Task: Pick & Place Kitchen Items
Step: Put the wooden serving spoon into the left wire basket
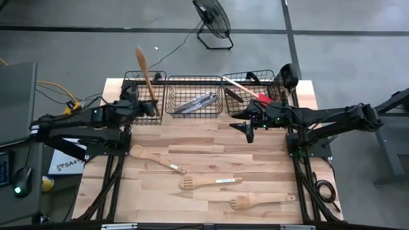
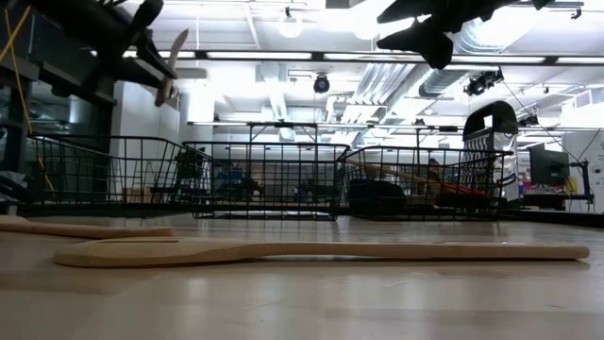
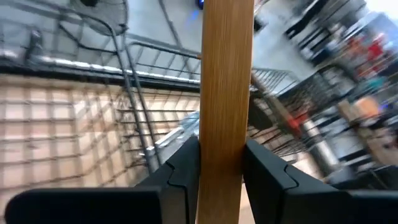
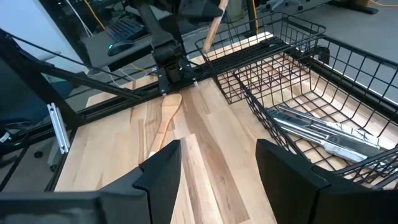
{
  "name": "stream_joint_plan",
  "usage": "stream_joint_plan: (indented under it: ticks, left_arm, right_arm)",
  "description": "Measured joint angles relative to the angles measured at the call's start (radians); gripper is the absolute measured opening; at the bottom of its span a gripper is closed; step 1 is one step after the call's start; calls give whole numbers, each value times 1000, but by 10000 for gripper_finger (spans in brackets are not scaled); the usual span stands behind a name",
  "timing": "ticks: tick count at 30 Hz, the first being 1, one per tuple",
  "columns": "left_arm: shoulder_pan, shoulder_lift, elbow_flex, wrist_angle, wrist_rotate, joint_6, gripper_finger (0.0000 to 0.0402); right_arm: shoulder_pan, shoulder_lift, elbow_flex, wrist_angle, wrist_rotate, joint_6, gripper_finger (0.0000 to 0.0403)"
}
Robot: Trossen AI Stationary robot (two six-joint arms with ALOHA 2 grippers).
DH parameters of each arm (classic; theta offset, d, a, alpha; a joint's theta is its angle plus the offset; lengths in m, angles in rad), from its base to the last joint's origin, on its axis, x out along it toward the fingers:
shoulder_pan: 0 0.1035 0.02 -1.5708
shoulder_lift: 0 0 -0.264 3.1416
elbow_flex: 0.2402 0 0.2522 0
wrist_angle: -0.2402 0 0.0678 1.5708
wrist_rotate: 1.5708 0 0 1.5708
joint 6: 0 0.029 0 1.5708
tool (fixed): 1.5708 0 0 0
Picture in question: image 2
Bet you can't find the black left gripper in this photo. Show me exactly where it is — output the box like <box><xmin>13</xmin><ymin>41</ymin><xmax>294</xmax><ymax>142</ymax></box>
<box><xmin>27</xmin><ymin>0</ymin><xmax>179</xmax><ymax>80</ymax></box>

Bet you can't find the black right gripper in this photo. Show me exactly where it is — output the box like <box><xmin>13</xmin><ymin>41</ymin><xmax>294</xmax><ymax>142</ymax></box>
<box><xmin>376</xmin><ymin>0</ymin><xmax>520</xmax><ymax>71</ymax></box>

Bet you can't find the wooden spoon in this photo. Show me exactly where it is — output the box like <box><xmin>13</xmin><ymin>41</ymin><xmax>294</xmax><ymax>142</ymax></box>
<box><xmin>154</xmin><ymin>28</ymin><xmax>191</xmax><ymax>108</ymax></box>

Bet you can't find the plain wooden spatula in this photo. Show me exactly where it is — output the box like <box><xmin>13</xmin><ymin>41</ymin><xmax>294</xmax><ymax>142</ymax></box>
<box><xmin>0</xmin><ymin>214</ymin><xmax>176</xmax><ymax>240</ymax></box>

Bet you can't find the slotted wooden spatula with label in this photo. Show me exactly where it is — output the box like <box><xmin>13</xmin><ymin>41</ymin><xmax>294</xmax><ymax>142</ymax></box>
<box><xmin>52</xmin><ymin>235</ymin><xmax>591</xmax><ymax>269</ymax></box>

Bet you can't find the long ceiling light bar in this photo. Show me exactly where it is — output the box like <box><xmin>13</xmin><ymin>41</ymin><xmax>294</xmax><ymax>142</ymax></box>
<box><xmin>324</xmin><ymin>52</ymin><xmax>426</xmax><ymax>63</ymax></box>
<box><xmin>122</xmin><ymin>49</ymin><xmax>197</xmax><ymax>60</ymax></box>
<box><xmin>206</xmin><ymin>50</ymin><xmax>313</xmax><ymax>61</ymax></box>

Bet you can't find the black track light cluster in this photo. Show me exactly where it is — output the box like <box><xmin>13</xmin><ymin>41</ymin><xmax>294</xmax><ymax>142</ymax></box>
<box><xmin>463</xmin><ymin>67</ymin><xmax>505</xmax><ymax>98</ymax></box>

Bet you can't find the round ceiling lamp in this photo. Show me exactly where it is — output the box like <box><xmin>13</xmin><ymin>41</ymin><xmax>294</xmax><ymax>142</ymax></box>
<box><xmin>277</xmin><ymin>12</ymin><xmax>305</xmax><ymax>40</ymax></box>

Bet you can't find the person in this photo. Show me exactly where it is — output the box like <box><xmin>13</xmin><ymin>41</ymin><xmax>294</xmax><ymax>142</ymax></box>
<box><xmin>427</xmin><ymin>158</ymin><xmax>447</xmax><ymax>190</ymax></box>

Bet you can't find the black background monitor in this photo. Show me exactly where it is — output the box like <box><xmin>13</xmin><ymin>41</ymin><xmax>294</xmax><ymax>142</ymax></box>
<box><xmin>528</xmin><ymin>143</ymin><xmax>572</xmax><ymax>188</ymax></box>

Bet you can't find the background work desk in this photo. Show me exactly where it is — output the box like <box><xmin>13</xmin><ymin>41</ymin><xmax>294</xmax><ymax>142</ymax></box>
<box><xmin>518</xmin><ymin>191</ymin><xmax>596</xmax><ymax>213</ymax></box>

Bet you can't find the box grater with black handle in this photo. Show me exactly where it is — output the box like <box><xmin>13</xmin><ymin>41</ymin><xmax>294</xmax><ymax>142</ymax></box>
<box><xmin>461</xmin><ymin>100</ymin><xmax>520</xmax><ymax>204</ymax></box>

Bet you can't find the black wire basket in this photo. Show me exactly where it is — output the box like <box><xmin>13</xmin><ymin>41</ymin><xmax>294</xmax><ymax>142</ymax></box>
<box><xmin>337</xmin><ymin>144</ymin><xmax>516</xmax><ymax>222</ymax></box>
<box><xmin>25</xmin><ymin>134</ymin><xmax>213</xmax><ymax>219</ymax></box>
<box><xmin>182</xmin><ymin>141</ymin><xmax>351</xmax><ymax>221</ymax></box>

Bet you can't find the yellow hanging cable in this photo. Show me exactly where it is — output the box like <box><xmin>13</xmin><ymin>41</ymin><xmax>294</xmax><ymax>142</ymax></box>
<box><xmin>0</xmin><ymin>0</ymin><xmax>56</xmax><ymax>199</ymax></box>

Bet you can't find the black metal table frame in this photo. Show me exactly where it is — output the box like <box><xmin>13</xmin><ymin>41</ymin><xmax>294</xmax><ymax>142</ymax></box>
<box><xmin>0</xmin><ymin>200</ymin><xmax>604</xmax><ymax>230</ymax></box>

